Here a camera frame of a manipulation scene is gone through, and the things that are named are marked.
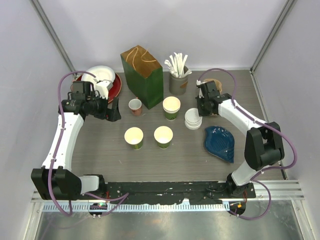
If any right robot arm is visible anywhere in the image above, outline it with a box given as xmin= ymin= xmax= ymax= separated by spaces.
xmin=195 ymin=80 xmax=285 ymax=198

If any stack of white lids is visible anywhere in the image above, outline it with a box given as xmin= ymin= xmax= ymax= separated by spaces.
xmin=184 ymin=108 xmax=203 ymax=130

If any red round tray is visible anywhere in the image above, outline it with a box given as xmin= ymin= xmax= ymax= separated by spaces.
xmin=70 ymin=72 xmax=122 ymax=104

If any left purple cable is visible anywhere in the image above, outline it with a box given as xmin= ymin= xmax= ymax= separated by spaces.
xmin=48 ymin=71 xmax=129 ymax=223

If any stack of green paper cups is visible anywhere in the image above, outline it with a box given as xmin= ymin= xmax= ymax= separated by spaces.
xmin=162 ymin=96 xmax=181 ymax=121

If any cardboard cup carrier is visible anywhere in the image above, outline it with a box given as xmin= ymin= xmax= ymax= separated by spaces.
xmin=204 ymin=78 xmax=222 ymax=106

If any blue leaf-shaped dish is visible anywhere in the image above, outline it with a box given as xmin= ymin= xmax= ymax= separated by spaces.
xmin=203 ymin=126 xmax=235 ymax=164

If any grey straw holder cup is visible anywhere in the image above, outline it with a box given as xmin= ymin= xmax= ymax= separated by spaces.
xmin=169 ymin=73 xmax=188 ymax=96

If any white wrapped straws bundle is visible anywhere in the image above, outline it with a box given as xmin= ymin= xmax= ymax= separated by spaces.
xmin=164 ymin=52 xmax=192 ymax=79

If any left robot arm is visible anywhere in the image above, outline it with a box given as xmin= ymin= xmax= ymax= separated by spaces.
xmin=31 ymin=80 xmax=121 ymax=201

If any white paper plate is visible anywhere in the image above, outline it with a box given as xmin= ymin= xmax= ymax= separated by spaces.
xmin=81 ymin=65 xmax=116 ymax=89

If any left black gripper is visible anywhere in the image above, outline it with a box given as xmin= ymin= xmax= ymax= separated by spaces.
xmin=86 ymin=91 xmax=121 ymax=122

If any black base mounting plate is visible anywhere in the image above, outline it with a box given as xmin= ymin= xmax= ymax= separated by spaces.
xmin=92 ymin=181 xmax=256 ymax=205

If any green paper cup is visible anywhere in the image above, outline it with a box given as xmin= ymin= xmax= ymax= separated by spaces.
xmin=124 ymin=127 xmax=144 ymax=150
xmin=153 ymin=126 xmax=174 ymax=149

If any green paper bag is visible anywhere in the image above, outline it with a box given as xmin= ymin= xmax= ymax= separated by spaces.
xmin=120 ymin=45 xmax=164 ymax=110

